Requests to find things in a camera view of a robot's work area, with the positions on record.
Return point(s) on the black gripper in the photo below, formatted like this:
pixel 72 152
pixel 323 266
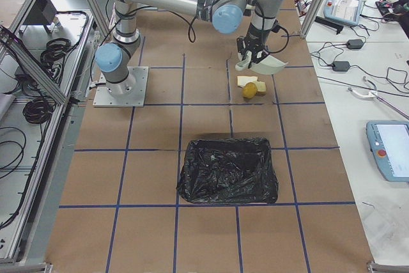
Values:
pixel 254 39

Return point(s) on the black bag lined bin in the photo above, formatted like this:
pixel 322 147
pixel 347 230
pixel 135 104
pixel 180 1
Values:
pixel 228 171

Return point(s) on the pale green dustpan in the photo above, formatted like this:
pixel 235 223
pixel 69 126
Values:
pixel 267 66

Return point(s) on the brown bread piece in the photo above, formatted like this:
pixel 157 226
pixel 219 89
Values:
pixel 261 87

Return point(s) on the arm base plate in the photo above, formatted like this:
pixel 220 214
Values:
pixel 129 93

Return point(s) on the yellow potato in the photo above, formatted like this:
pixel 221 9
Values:
pixel 249 91

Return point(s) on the white bread slice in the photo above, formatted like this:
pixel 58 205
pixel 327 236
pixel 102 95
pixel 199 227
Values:
pixel 243 80

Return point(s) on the blue teach pendant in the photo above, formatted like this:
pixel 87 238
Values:
pixel 345 12
pixel 388 142

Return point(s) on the black power adapter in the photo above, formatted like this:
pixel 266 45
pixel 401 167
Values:
pixel 340 66
pixel 355 44

